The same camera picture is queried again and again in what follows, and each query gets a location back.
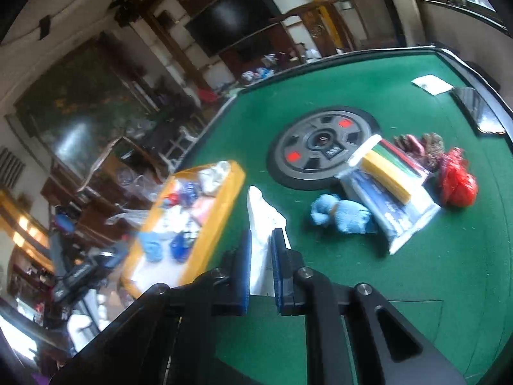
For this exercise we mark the black phone on table edge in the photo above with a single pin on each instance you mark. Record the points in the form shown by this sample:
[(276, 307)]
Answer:
[(480, 115)]

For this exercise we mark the blue microfiber towel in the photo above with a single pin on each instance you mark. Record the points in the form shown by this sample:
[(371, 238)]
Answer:
[(150, 243)]

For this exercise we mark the small blue towel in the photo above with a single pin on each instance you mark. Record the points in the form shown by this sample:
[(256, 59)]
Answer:
[(348, 217)]

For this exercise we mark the black television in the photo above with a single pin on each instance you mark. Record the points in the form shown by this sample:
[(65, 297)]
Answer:
[(225, 23)]

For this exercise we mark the blue tissue pack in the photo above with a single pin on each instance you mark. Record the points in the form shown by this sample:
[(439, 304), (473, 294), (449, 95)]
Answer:
[(181, 246)]

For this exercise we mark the white paper slip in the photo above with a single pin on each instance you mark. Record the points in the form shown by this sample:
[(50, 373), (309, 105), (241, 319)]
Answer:
[(432, 84)]

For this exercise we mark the blue white plastic bag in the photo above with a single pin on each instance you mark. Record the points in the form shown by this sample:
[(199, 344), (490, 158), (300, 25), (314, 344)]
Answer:
[(185, 193)]

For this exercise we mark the pink tissue pack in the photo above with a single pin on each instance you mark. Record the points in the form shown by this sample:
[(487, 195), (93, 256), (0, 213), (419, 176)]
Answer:
[(200, 210)]

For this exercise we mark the round mahjong table centre panel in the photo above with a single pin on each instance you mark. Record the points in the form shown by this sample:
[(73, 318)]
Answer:
[(310, 152)]

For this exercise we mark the red plastic bag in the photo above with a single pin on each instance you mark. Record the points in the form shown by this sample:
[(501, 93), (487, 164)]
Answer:
[(458, 188)]

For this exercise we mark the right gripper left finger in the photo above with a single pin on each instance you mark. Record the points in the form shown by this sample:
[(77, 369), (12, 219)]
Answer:
[(240, 274)]

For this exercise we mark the yellow-edged white tray box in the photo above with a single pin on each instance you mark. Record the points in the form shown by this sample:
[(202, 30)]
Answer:
[(138, 274)]

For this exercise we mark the pack of coloured sponge cloths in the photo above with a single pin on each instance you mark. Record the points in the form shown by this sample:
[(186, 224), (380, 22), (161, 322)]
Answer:
[(401, 175)]

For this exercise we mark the white foam block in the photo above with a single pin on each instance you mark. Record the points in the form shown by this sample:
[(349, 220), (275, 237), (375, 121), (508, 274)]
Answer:
[(263, 219)]

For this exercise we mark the grey-blue wipes package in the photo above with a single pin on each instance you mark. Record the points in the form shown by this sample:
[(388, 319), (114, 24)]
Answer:
[(398, 221)]

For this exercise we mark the white cloth bundle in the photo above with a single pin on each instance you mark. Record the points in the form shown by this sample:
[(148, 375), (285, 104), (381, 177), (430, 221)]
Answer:
[(211, 179)]

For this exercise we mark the wooden chair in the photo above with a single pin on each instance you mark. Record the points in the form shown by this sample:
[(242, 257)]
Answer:
[(325, 25)]

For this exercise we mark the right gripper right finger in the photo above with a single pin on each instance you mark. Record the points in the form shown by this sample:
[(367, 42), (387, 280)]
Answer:
[(286, 262)]

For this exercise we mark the brown furry item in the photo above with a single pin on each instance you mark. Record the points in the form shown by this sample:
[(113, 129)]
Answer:
[(426, 150)]

